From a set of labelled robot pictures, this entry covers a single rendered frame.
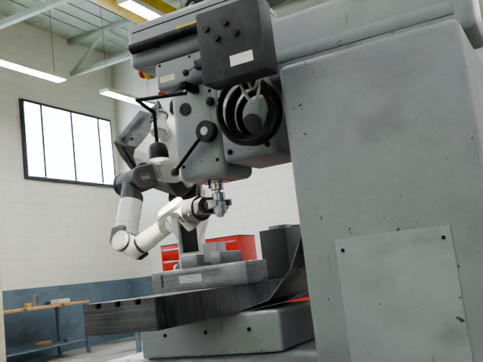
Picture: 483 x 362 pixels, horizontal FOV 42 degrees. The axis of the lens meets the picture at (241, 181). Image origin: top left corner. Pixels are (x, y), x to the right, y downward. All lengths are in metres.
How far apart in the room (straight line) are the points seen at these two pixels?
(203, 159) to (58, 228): 10.38
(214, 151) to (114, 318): 0.67
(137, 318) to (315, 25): 0.99
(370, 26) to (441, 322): 0.84
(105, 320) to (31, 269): 10.14
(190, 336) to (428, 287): 0.76
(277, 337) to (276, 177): 10.21
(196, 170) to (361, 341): 0.77
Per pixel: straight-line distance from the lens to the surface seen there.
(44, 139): 12.41
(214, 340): 1.95
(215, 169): 2.02
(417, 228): 1.64
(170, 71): 2.15
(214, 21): 1.79
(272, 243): 2.40
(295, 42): 1.96
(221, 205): 2.09
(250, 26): 1.73
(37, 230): 11.97
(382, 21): 1.87
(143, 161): 2.58
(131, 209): 2.45
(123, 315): 1.62
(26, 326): 11.62
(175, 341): 2.03
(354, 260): 1.68
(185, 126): 2.10
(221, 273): 1.95
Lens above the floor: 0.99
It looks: 8 degrees up
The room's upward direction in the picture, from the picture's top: 7 degrees counter-clockwise
